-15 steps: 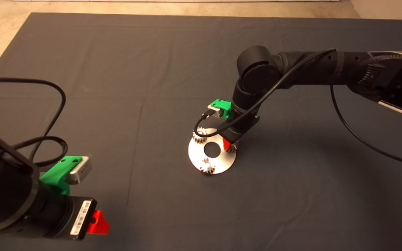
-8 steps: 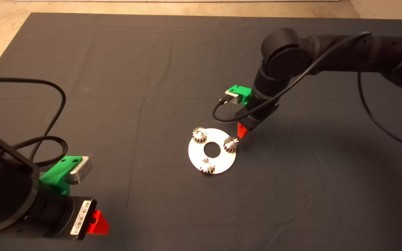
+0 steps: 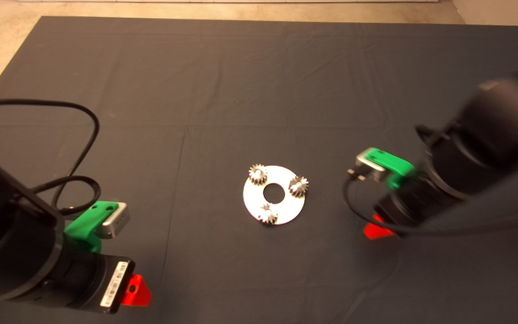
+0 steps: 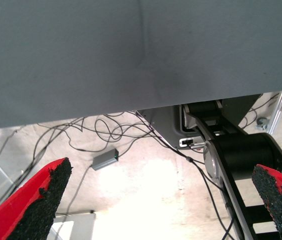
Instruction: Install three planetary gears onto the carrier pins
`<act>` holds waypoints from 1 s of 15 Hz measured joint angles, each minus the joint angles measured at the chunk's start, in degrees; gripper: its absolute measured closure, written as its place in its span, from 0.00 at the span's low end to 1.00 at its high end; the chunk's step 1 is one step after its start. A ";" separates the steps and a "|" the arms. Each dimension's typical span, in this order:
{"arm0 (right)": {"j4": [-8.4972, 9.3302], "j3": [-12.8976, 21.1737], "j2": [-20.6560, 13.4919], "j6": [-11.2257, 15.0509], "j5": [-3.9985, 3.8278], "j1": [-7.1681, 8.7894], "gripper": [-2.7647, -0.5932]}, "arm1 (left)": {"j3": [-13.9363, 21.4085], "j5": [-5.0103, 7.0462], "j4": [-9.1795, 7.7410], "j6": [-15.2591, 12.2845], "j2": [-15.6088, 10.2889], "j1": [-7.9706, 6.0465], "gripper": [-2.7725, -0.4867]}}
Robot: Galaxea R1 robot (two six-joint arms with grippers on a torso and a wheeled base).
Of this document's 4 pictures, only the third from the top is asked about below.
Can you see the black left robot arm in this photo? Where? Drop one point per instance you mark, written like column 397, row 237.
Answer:
column 11, row 252

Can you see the left green camera mount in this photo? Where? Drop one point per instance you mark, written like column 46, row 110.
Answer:
column 88, row 225

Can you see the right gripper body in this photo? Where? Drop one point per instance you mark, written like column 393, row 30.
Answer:
column 412, row 204

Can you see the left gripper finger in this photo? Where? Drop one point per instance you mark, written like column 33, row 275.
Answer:
column 136, row 292

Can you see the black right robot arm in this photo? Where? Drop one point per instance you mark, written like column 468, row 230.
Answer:
column 488, row 135

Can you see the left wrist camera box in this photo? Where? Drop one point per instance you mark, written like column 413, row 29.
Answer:
column 116, row 221

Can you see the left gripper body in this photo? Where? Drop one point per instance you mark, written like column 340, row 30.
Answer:
column 110, row 283

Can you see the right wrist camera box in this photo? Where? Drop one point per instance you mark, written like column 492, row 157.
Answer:
column 369, row 166

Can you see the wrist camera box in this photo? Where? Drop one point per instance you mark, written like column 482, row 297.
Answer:
column 116, row 221
column 369, row 166

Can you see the right green camera mount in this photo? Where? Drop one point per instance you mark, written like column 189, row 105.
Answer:
column 394, row 166

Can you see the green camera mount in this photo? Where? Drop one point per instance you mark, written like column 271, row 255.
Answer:
column 88, row 225
column 394, row 166

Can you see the round metal carrier plate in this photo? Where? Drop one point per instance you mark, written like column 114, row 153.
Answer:
column 281, row 211

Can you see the dark grey table cloth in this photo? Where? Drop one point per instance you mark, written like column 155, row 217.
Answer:
column 241, row 90

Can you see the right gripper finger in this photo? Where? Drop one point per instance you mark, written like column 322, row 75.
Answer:
column 378, row 230

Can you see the steel planetary gear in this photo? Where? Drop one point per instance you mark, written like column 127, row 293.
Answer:
column 257, row 174
column 299, row 186
column 268, row 214

